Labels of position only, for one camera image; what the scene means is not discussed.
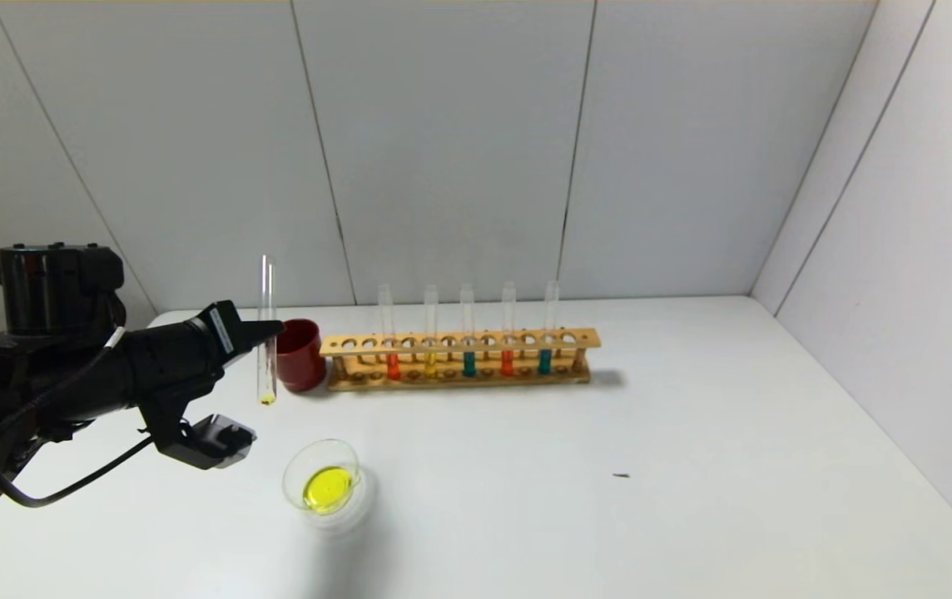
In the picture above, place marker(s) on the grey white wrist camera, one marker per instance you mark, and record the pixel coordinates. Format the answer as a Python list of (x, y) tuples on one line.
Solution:
[(214, 441)]

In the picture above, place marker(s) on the black and orange left arm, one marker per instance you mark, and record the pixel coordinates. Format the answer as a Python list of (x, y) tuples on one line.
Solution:
[(52, 374)]

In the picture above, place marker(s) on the wooden test tube rack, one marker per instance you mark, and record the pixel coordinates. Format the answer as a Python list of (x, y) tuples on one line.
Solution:
[(459, 341)]

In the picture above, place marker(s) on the dark red cup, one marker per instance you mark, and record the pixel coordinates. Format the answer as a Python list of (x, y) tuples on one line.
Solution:
[(301, 358)]

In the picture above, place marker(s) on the yellow pigment test tube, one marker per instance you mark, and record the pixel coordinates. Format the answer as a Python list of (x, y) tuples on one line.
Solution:
[(430, 362), (267, 374)]

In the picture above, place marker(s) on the clear glass spouted dish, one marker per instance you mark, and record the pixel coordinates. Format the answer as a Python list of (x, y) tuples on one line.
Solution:
[(329, 489)]

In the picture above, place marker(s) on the teal pigment test tube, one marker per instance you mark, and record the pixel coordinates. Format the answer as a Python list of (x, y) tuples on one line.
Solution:
[(468, 363), (544, 361)]

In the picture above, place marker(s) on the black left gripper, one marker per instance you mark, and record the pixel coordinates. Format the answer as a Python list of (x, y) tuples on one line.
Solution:
[(223, 332)]

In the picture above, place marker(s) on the red pigment test tube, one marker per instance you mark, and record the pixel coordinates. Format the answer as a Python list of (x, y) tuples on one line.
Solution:
[(507, 362), (393, 366)]

